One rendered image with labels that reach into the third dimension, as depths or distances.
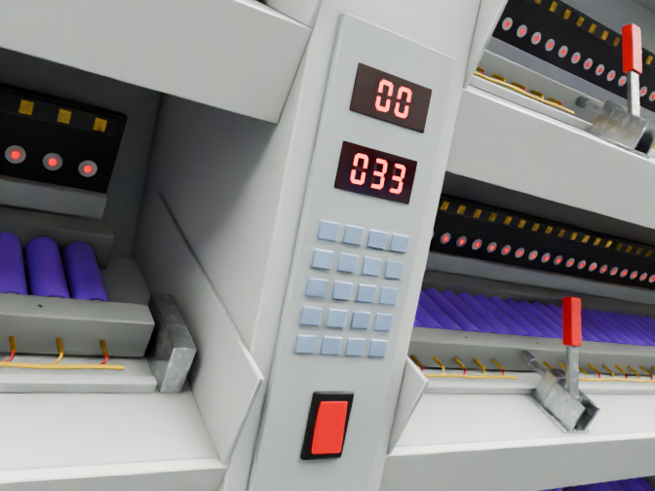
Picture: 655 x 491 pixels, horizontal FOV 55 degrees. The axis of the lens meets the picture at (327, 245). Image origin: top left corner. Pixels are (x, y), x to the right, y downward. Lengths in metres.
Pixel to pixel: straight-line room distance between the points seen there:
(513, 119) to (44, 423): 0.28
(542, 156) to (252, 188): 0.18
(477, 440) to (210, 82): 0.26
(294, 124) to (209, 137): 0.10
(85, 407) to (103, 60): 0.15
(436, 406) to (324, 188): 0.19
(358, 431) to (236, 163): 0.15
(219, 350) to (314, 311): 0.05
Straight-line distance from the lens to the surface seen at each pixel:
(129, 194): 0.46
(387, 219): 0.31
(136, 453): 0.30
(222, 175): 0.34
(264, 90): 0.29
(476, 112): 0.36
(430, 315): 0.51
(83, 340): 0.33
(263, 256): 0.29
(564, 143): 0.41
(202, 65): 0.28
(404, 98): 0.31
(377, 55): 0.31
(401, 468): 0.37
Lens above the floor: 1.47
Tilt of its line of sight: 3 degrees down
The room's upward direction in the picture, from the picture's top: 11 degrees clockwise
